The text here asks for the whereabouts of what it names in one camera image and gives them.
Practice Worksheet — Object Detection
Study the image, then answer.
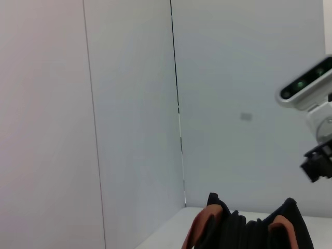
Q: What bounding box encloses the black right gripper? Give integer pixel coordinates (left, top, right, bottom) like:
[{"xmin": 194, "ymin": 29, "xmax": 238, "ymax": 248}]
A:
[{"xmin": 299, "ymin": 140, "xmax": 332, "ymax": 184}]

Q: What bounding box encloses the black bag with brown handles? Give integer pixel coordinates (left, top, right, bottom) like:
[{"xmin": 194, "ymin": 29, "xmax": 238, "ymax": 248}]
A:
[{"xmin": 181, "ymin": 192, "xmax": 316, "ymax": 249}]

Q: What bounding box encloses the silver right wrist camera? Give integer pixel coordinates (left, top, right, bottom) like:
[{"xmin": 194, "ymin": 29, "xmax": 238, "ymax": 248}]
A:
[{"xmin": 274, "ymin": 54, "xmax": 332, "ymax": 112}]

